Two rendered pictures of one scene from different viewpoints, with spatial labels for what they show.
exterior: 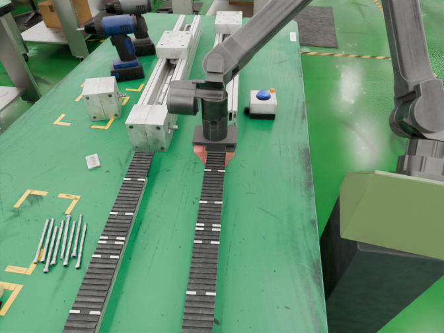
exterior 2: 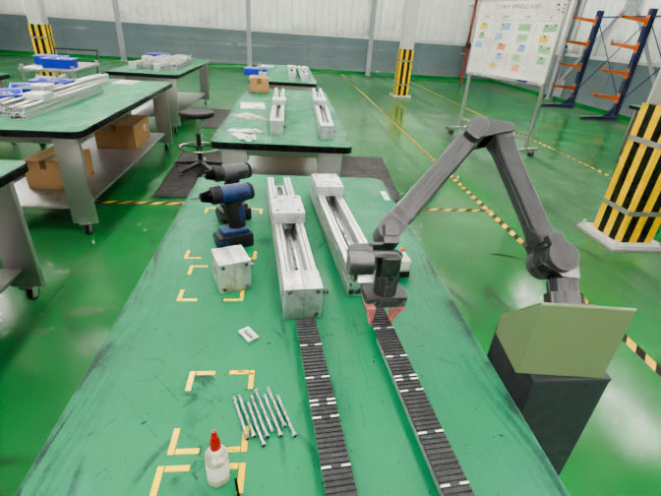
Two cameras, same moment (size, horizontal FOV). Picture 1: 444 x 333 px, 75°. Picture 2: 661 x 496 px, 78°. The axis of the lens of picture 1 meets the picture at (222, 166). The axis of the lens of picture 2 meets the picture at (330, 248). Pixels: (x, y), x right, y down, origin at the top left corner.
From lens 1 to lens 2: 0.47 m
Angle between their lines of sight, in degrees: 20
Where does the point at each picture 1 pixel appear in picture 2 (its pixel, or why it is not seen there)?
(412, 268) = (577, 393)
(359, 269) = (534, 404)
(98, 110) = (230, 280)
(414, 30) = (532, 196)
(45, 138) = (176, 317)
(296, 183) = (457, 332)
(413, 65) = (538, 222)
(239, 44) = (406, 212)
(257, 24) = (416, 195)
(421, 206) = (577, 328)
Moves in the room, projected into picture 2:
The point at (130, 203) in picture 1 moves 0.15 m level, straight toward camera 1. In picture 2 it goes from (321, 367) to (370, 412)
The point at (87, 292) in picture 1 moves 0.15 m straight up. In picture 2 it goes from (328, 449) to (333, 388)
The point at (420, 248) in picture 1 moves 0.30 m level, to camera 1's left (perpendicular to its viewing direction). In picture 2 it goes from (580, 369) to (465, 388)
